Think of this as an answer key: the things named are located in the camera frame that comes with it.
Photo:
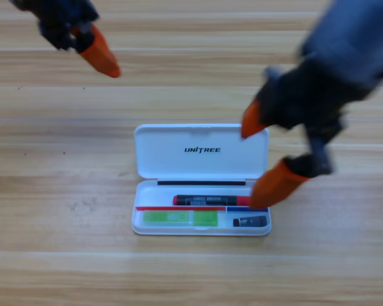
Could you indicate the red and black marker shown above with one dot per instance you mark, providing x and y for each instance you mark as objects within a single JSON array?
[{"x": 207, "y": 200}]

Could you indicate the green highlighter pen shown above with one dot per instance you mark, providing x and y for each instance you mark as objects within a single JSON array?
[{"x": 178, "y": 218}]

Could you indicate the white Unitree pencil case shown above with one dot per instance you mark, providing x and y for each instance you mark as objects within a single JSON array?
[{"x": 185, "y": 162}]

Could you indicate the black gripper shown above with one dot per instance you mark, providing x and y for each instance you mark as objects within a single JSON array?
[
  {"x": 303, "y": 99},
  {"x": 60, "y": 22}
]

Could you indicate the small black eraser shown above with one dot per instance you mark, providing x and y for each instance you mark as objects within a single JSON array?
[{"x": 250, "y": 221}]

